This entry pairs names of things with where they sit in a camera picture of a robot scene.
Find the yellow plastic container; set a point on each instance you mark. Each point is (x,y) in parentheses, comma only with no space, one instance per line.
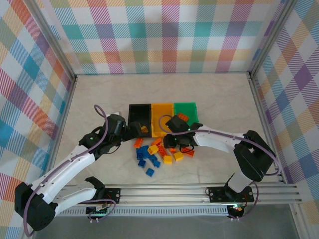
(162,109)

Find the yellow lego brick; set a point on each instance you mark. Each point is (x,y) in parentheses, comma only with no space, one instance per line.
(144,129)
(178,156)
(168,159)
(152,149)

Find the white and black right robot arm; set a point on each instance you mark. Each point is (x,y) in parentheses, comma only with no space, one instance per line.
(216,142)

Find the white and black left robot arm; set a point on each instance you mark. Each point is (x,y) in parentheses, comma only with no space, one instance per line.
(64,166)

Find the blue lego brick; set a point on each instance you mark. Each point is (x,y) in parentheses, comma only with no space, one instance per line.
(157,163)
(139,155)
(144,148)
(150,172)
(152,158)
(141,163)

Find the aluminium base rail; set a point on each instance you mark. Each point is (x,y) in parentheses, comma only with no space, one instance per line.
(169,194)

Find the aluminium table side rail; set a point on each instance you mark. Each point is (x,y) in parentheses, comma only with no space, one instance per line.
(261,117)
(63,112)

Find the plaid backdrop panel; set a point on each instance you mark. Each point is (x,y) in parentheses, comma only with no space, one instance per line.
(159,37)
(299,99)
(20,99)

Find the black plastic container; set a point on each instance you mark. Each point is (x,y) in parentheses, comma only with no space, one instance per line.
(139,112)

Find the orange lego brick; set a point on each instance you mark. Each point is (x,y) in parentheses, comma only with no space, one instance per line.
(172,151)
(182,117)
(138,143)
(162,152)
(156,142)
(187,151)

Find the aluminium frame post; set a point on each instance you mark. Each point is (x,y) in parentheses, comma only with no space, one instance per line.
(271,37)
(52,42)

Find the green plastic container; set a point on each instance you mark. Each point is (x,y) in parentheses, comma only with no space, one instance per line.
(185,108)

